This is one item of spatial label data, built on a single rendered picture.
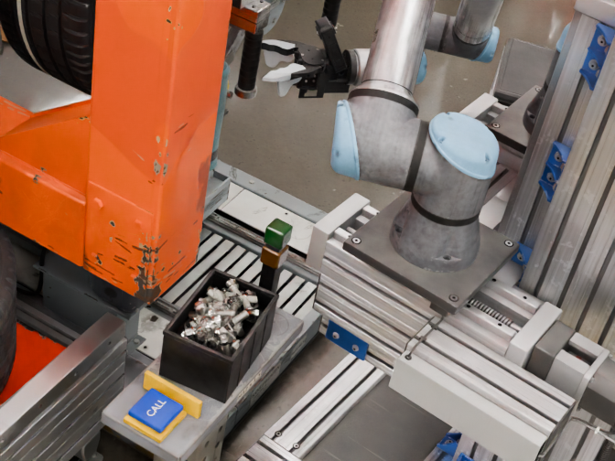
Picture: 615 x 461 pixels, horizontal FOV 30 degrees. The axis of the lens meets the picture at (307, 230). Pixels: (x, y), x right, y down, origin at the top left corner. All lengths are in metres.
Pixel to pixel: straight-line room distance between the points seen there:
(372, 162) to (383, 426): 0.82
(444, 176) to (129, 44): 0.54
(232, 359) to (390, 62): 0.58
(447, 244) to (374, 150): 0.21
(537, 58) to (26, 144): 1.84
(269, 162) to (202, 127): 1.42
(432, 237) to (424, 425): 0.71
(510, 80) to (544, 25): 1.12
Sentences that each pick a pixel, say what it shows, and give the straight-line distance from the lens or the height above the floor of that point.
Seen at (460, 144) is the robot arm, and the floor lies 1.05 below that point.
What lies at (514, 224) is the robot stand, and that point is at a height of 0.80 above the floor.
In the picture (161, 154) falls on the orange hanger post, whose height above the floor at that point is 0.87.
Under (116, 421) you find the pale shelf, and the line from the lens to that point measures 2.06.
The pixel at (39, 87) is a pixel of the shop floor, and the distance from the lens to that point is 3.63.
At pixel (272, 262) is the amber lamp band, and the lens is 2.18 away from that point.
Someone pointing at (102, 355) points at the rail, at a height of 0.35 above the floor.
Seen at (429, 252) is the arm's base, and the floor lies 0.85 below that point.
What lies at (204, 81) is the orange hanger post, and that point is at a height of 0.97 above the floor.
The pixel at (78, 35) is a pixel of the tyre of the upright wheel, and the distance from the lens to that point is 2.32.
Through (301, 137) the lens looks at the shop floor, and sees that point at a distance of 3.54.
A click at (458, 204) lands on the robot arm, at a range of 1.82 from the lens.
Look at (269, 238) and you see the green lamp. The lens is 2.15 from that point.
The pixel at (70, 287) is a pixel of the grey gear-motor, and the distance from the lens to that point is 2.62.
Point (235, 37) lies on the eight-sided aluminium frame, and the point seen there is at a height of 0.66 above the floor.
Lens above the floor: 2.02
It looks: 39 degrees down
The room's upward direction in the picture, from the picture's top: 12 degrees clockwise
